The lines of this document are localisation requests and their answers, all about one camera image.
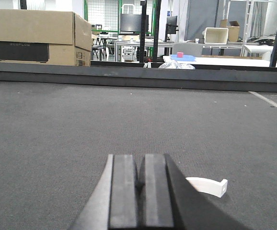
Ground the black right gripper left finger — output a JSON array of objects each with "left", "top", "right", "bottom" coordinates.
[{"left": 70, "top": 154, "right": 138, "bottom": 230}]

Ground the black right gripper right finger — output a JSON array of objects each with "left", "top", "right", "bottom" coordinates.
[{"left": 139, "top": 154, "right": 247, "bottom": 230}]

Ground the white curved pipe clamp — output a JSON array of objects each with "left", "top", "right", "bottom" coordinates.
[{"left": 186, "top": 177, "right": 228, "bottom": 198}]

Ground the white plastic bin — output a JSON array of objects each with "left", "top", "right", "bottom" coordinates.
[{"left": 203, "top": 27, "right": 229, "bottom": 45}]

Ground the grey fabric table mat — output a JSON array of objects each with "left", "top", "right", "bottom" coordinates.
[{"left": 0, "top": 82, "right": 277, "bottom": 230}]

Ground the crumpled clear plastic bag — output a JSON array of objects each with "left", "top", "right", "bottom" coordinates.
[{"left": 159, "top": 60, "right": 196, "bottom": 69}]

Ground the light blue tray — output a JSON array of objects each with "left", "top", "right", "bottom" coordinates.
[{"left": 170, "top": 55, "right": 196, "bottom": 61}]

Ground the pink cube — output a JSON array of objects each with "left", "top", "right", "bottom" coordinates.
[{"left": 177, "top": 52, "right": 184, "bottom": 58}]

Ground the grey office chair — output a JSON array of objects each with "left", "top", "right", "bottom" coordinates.
[{"left": 172, "top": 42, "right": 203, "bottom": 57}]

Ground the black computer monitor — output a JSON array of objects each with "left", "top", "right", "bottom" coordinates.
[{"left": 165, "top": 15, "right": 178, "bottom": 35}]

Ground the large brown cardboard box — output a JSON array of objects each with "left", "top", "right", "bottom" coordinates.
[{"left": 0, "top": 9, "right": 92, "bottom": 66}]

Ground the small open cardboard box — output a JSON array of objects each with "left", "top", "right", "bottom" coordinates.
[{"left": 220, "top": 19, "right": 240, "bottom": 42}]

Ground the dark grey raised table rail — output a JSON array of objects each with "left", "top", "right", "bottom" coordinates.
[{"left": 0, "top": 61, "right": 277, "bottom": 92}]

